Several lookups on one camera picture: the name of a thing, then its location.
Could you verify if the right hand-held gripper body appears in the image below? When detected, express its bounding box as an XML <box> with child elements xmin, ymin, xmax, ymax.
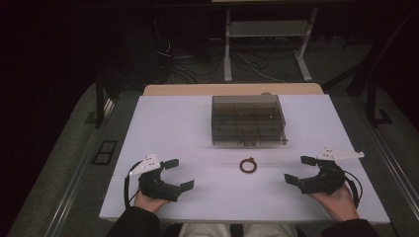
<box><xmin>297</xmin><ymin>146</ymin><xmax>366</xmax><ymax>196</ymax></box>

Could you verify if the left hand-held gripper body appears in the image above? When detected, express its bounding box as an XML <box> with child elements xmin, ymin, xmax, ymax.
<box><xmin>127</xmin><ymin>153</ymin><xmax>182</xmax><ymax>202</ymax></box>

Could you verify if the person's left hand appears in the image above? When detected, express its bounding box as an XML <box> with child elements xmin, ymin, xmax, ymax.
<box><xmin>133</xmin><ymin>191</ymin><xmax>171</xmax><ymax>213</ymax></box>

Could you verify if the person's right hand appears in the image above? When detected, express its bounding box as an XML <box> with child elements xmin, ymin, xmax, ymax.
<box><xmin>307</xmin><ymin>183</ymin><xmax>361</xmax><ymax>222</ymax></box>

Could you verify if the person's left leg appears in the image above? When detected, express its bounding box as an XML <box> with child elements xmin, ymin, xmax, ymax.
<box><xmin>178</xmin><ymin>223</ymin><xmax>232</xmax><ymax>237</ymax></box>

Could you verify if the person's leg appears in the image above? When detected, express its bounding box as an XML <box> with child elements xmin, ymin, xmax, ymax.
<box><xmin>178</xmin><ymin>223</ymin><xmax>232</xmax><ymax>237</ymax></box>
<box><xmin>241</xmin><ymin>223</ymin><xmax>298</xmax><ymax>237</ymax></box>

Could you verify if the person's right leg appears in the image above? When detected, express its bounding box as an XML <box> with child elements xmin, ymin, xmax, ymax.
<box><xmin>241</xmin><ymin>223</ymin><xmax>298</xmax><ymax>237</ymax></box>

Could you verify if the clear dark compartment storage box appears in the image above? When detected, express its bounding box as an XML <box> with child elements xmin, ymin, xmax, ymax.
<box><xmin>211</xmin><ymin>94</ymin><xmax>289</xmax><ymax>147</ymax></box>

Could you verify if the black metal stand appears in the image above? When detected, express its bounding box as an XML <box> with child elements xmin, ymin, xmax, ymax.
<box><xmin>366</xmin><ymin>77</ymin><xmax>393</xmax><ymax>128</ymax></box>

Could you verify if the white metal stand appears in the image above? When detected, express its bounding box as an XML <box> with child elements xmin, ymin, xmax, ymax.
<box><xmin>222</xmin><ymin>8</ymin><xmax>319</xmax><ymax>83</ymax></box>

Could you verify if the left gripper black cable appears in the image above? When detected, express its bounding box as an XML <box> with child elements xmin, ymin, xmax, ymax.
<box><xmin>124</xmin><ymin>160</ymin><xmax>143</xmax><ymax>209</ymax></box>

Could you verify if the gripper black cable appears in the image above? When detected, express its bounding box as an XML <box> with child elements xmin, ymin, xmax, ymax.
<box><xmin>124</xmin><ymin>160</ymin><xmax>143</xmax><ymax>209</ymax></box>
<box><xmin>342</xmin><ymin>169</ymin><xmax>364</xmax><ymax>209</ymax></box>

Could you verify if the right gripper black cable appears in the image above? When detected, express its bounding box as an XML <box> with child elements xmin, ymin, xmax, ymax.
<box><xmin>342</xmin><ymin>169</ymin><xmax>364</xmax><ymax>209</ymax></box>

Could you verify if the brown ring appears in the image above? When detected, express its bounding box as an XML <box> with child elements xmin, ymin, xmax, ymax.
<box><xmin>239</xmin><ymin>156</ymin><xmax>258</xmax><ymax>175</ymax></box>

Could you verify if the tangle of black floor cables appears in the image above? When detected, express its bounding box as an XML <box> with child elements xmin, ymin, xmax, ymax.
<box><xmin>152</xmin><ymin>34</ymin><xmax>297</xmax><ymax>84</ymax></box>

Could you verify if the white floor cable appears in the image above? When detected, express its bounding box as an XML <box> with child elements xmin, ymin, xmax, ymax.
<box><xmin>235</xmin><ymin>50</ymin><xmax>287</xmax><ymax>83</ymax></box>

